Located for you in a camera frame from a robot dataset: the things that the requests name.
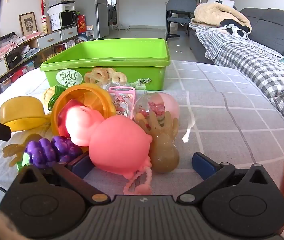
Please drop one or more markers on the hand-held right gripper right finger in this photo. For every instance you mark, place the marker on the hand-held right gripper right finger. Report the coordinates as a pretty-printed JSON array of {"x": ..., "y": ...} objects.
[{"x": 202, "y": 165}]

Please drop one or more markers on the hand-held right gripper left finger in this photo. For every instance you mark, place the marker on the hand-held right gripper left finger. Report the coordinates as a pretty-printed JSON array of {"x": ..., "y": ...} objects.
[{"x": 78, "y": 167}]

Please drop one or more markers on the yellow sticky hand toy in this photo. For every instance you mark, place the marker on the yellow sticky hand toy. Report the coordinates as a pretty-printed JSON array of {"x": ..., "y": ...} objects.
[{"x": 11, "y": 150}]

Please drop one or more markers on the yellow toy pot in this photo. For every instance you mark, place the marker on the yellow toy pot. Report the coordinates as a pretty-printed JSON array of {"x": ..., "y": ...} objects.
[{"x": 21, "y": 112}]

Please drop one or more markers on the purple toy grapes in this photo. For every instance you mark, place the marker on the purple toy grapes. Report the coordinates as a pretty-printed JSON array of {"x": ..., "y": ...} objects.
[{"x": 44, "y": 150}]

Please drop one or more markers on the pink cartoon animal toy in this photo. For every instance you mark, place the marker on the pink cartoon animal toy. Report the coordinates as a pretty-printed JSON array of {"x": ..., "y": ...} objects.
[{"x": 117, "y": 145}]

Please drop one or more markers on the yellow toy corn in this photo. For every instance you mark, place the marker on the yellow toy corn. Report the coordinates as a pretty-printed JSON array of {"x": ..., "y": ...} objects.
[{"x": 47, "y": 96}]

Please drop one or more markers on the orange plastic bowl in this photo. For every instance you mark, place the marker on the orange plastic bowl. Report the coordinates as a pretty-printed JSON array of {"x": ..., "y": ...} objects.
[{"x": 99, "y": 97}]

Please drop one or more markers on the clear pink capsule ball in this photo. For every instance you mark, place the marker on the clear pink capsule ball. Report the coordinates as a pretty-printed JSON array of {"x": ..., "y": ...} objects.
[{"x": 154, "y": 105}]

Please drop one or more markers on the pink cartoon card box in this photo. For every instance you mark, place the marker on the pink cartoon card box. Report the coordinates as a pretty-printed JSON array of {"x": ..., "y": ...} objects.
[{"x": 122, "y": 102}]

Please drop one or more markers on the green plastic storage box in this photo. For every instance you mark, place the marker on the green plastic storage box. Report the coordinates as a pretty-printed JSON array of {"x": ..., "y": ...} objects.
[{"x": 112, "y": 52}]

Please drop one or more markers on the grey checked tablecloth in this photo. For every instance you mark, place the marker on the grey checked tablecloth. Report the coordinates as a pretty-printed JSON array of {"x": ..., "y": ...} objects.
[{"x": 232, "y": 130}]

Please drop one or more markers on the red storage bin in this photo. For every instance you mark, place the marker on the red storage bin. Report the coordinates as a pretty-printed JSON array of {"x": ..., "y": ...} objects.
[{"x": 23, "y": 72}]

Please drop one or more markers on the row of small yellow items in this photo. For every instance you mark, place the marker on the row of small yellow items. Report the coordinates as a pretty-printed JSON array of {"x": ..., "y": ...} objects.
[{"x": 49, "y": 55}]

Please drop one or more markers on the pink lace cloth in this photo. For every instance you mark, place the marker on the pink lace cloth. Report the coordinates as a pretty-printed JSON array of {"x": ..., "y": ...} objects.
[{"x": 26, "y": 38}]

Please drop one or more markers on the white wooden cabinet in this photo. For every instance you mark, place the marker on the white wooden cabinet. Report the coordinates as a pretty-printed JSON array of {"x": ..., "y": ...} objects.
[{"x": 49, "y": 40}]

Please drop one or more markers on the white red printed box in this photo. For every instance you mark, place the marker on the white red printed box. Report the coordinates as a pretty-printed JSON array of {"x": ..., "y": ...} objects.
[{"x": 63, "y": 46}]

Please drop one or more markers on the framed cartoon picture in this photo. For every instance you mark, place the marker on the framed cartoon picture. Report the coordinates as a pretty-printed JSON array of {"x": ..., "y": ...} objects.
[{"x": 28, "y": 25}]

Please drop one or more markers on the grey checked sofa cover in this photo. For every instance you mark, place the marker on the grey checked sofa cover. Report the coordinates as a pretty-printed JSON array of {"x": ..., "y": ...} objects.
[{"x": 244, "y": 55}]

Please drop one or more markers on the blue printed box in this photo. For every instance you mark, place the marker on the blue printed box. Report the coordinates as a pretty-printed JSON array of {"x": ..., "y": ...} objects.
[{"x": 80, "y": 40}]

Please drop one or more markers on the red gift box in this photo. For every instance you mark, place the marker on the red gift box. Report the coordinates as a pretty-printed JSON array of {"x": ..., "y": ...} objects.
[{"x": 82, "y": 25}]

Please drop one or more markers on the white printer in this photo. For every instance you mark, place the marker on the white printer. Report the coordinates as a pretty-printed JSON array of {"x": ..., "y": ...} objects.
[{"x": 62, "y": 7}]

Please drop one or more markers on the black and white garment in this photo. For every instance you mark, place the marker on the black and white garment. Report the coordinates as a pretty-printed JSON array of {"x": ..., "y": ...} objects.
[{"x": 232, "y": 23}]

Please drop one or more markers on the beige blanket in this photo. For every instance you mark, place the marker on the beige blanket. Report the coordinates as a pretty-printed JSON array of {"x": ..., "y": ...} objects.
[{"x": 214, "y": 15}]

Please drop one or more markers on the grey sofa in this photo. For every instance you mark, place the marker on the grey sofa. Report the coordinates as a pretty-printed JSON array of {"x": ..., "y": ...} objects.
[{"x": 277, "y": 27}]

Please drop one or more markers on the silver refrigerator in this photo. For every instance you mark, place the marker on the silver refrigerator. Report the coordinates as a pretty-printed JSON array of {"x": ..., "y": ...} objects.
[{"x": 102, "y": 10}]

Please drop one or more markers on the grey chair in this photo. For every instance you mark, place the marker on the grey chair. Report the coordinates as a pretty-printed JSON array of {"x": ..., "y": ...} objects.
[{"x": 182, "y": 3}]

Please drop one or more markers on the white printed pillow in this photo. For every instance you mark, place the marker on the white printed pillow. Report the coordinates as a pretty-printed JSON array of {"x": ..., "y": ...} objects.
[{"x": 222, "y": 2}]

